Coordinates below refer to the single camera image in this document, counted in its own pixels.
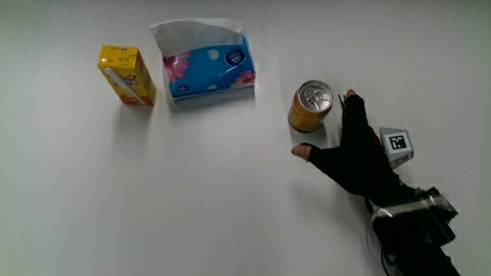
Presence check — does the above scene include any person's right hand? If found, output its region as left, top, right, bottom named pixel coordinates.
left=290, top=89, right=416, bottom=211

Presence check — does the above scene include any gold red bull can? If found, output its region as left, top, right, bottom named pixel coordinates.
left=287, top=79, right=334, bottom=134

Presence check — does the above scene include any person's right forearm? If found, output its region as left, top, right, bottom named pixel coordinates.
left=364, top=186, right=462, bottom=276

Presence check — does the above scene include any blue floral tissue pack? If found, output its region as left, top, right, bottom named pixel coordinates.
left=148, top=18, right=257, bottom=102

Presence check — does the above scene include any yellow juice carton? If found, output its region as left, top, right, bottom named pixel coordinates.
left=97, top=44, right=157, bottom=107

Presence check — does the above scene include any black cable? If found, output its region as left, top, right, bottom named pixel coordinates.
left=379, top=247, right=396, bottom=276

